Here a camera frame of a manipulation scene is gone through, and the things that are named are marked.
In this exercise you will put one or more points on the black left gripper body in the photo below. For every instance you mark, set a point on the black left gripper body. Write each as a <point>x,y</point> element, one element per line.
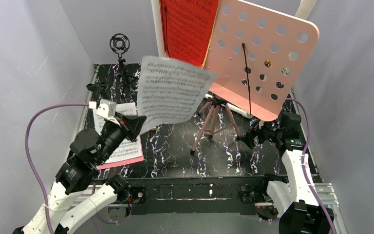
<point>126,126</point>

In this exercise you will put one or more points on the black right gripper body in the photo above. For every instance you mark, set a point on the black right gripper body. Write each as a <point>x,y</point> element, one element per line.
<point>259,134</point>

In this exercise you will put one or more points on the white sheet music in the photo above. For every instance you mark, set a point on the white sheet music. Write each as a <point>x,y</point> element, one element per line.
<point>126,149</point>
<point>170,90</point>

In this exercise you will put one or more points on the pink sheet music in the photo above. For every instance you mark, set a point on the pink sheet music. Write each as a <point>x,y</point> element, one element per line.
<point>121,163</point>

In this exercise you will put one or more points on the pink music stand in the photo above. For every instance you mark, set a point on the pink music stand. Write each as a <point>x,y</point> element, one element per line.
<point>245,36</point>

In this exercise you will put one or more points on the black tripod shock mount stand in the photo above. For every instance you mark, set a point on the black tripod shock mount stand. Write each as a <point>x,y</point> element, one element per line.
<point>120,44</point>

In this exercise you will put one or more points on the red folder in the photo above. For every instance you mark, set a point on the red folder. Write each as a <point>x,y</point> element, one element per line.
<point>186,29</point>

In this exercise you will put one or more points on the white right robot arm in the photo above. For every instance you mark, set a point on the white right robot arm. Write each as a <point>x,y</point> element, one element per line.
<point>299,208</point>

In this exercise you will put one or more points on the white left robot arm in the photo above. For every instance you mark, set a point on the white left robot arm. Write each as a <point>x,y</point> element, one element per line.
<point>88,150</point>

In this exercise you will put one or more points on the orange microphone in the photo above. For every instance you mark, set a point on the orange microphone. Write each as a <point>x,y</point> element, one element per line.
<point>268,63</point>

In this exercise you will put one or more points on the yellow sheet music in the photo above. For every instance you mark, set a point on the yellow sheet music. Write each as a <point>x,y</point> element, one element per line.
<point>209,44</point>

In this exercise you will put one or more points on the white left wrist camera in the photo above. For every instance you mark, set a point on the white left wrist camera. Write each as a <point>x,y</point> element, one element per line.
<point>104,108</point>

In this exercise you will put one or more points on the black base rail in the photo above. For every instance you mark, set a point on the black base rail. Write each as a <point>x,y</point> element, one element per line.
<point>188,195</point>

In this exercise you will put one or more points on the white PVC pipe frame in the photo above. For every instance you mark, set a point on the white PVC pipe frame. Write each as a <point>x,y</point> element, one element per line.
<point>158,26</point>

